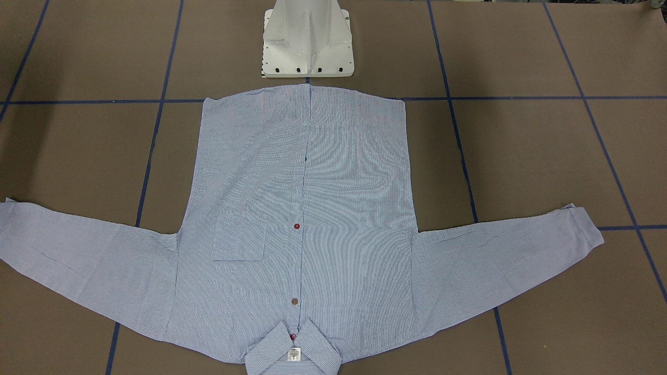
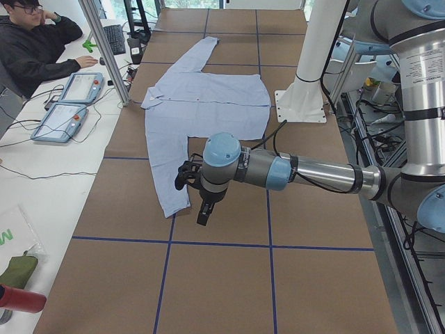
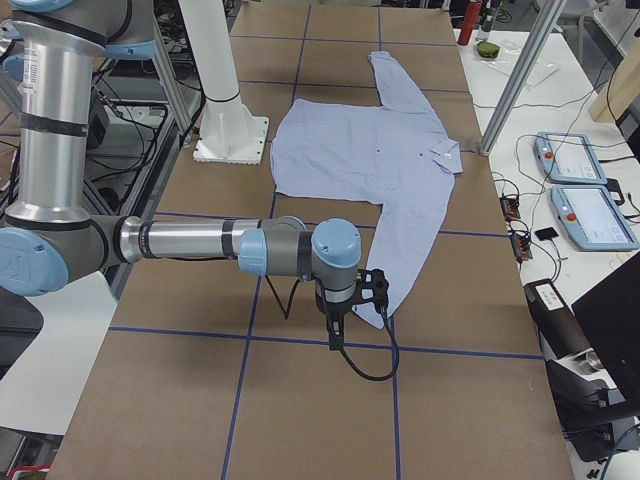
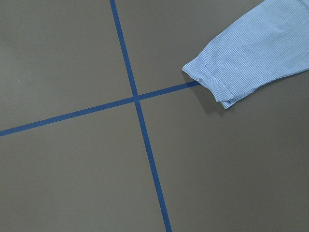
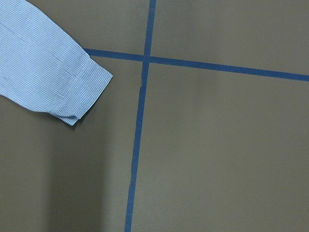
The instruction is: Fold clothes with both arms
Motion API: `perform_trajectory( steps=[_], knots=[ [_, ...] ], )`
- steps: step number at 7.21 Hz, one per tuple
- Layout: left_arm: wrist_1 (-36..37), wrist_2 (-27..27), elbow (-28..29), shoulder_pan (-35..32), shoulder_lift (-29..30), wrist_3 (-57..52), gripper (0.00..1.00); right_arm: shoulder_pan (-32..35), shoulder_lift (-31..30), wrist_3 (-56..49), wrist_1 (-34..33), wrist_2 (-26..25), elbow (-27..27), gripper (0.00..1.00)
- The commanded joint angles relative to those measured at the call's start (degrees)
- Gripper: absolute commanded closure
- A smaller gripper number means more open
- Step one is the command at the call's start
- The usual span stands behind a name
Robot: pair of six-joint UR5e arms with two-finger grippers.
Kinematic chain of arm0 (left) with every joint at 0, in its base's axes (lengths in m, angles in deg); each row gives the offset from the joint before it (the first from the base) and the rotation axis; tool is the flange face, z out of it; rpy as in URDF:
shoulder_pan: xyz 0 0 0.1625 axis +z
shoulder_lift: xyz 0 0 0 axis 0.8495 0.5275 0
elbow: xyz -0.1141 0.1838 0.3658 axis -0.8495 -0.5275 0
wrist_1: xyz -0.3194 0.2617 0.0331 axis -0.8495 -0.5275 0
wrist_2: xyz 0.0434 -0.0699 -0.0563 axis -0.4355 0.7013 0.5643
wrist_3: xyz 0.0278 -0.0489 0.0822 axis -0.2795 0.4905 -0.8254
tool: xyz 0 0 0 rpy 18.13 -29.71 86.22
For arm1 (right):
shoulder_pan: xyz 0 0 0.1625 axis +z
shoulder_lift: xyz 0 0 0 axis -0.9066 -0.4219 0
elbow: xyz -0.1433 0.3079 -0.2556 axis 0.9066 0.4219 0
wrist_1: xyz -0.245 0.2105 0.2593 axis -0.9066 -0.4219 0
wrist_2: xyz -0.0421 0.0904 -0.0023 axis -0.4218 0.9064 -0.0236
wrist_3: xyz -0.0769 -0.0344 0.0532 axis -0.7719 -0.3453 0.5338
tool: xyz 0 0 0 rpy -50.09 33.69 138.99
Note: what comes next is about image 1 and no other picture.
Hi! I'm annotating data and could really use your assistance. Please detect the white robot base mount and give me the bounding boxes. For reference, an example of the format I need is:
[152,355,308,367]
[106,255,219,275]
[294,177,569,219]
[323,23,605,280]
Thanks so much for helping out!
[261,1,355,79]

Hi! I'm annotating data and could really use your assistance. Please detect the brown table mat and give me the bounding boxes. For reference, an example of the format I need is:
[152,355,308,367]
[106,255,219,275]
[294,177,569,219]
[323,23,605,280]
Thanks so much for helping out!
[2,1,666,374]

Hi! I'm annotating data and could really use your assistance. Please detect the blue striped button shirt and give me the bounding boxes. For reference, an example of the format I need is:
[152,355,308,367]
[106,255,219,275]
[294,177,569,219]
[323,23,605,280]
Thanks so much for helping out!
[2,84,604,374]

